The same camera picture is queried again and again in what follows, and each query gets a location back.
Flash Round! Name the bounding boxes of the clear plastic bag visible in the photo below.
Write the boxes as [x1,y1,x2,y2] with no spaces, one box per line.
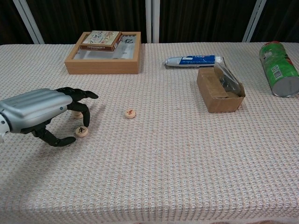
[214,62,243,97]

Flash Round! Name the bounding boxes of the wooden chess piece black character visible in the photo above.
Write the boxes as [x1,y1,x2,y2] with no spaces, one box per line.
[75,126,89,138]

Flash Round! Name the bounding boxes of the brown calligraphy card box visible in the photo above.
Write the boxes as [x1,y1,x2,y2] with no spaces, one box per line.
[79,30,123,52]

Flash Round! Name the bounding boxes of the beige woven tablecloth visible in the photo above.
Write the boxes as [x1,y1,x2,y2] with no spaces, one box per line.
[0,42,299,224]

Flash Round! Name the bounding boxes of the green chip can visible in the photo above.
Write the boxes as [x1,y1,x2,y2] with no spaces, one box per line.
[259,41,299,98]

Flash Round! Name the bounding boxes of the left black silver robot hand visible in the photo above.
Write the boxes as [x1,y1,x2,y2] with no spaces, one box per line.
[0,87,99,147]

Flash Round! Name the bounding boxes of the blue white toothpaste tube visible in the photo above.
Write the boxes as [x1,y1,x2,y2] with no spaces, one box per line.
[164,55,224,70]

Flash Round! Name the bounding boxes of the white frame post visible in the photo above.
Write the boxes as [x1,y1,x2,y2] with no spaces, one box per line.
[242,0,267,43]
[13,0,45,45]
[144,0,161,44]

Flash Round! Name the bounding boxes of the square wooden frame tray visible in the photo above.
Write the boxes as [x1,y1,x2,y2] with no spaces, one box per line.
[64,31,142,75]

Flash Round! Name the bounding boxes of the open brown cardboard box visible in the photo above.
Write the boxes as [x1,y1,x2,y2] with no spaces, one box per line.
[196,67,246,113]

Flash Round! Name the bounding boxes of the dark pleated curtain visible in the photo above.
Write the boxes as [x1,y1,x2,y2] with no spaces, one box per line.
[25,0,148,44]
[158,0,257,44]
[0,0,36,45]
[251,0,299,43]

